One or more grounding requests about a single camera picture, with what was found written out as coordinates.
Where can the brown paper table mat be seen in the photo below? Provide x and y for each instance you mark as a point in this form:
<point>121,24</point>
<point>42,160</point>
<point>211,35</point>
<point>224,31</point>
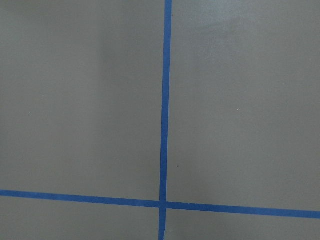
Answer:
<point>159,119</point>

